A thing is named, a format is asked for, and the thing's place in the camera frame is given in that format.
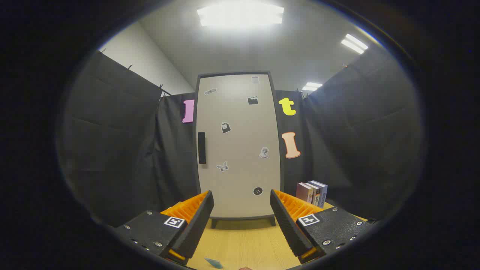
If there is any dark grey cabinet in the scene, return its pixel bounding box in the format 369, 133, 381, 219
193, 70, 285, 229

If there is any double strip ceiling light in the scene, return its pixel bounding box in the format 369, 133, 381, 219
340, 33, 369, 54

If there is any large ceiling light panel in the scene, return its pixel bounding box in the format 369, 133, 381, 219
197, 2, 284, 27

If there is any black backdrop cloth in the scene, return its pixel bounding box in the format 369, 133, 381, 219
60, 41, 424, 227

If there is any black door handle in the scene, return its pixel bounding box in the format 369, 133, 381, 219
198, 132, 207, 164

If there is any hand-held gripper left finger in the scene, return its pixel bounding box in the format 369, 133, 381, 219
112, 190, 215, 266

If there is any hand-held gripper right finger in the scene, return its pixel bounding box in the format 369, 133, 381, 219
270, 189, 377, 264

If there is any grey blue cover book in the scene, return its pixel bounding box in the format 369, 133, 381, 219
309, 180, 329, 209

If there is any white spine book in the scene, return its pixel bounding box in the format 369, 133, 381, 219
306, 182, 321, 206

